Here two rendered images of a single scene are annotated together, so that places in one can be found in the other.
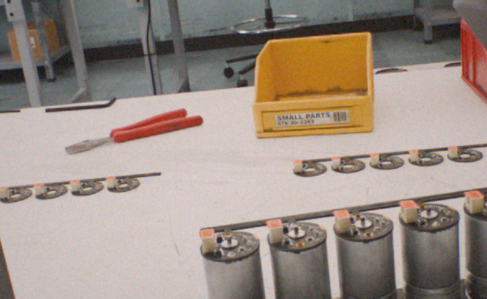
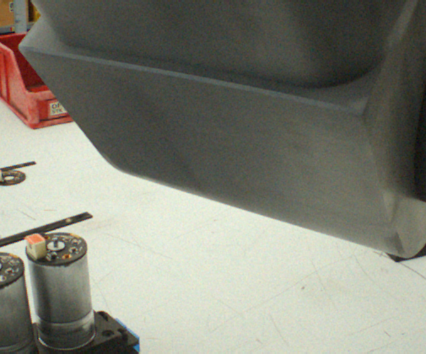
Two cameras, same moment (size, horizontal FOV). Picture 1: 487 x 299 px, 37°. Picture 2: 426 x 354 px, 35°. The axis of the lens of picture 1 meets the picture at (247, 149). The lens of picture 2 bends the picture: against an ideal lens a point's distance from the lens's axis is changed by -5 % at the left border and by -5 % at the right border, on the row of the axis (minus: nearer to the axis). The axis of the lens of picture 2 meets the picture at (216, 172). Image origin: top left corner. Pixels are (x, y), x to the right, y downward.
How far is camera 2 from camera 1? 6 cm
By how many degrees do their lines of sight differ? 35
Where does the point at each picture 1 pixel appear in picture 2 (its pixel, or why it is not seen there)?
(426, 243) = not seen: outside the picture
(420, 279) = not seen: outside the picture
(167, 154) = not seen: outside the picture
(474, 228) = (40, 275)
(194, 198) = not seen: outside the picture
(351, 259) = not seen: outside the picture
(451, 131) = not seen: outside the picture
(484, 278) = (57, 324)
